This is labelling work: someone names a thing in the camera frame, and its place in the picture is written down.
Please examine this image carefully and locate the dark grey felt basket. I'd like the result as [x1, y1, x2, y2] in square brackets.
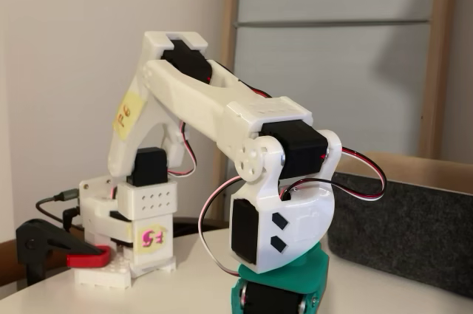
[327, 150, 473, 298]

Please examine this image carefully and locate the thin metal rod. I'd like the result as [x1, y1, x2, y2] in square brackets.
[232, 17, 433, 29]

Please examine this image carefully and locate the black table clamp red pad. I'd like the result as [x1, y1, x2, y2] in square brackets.
[16, 217, 112, 286]

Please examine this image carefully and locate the red white black servo cable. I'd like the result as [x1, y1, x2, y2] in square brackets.
[279, 146, 388, 203]
[198, 174, 243, 277]

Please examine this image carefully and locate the black power plug cable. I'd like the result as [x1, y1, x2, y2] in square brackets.
[63, 205, 83, 232]

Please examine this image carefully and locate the wooden frame with translucent panel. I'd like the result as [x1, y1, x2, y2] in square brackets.
[209, 0, 457, 225]

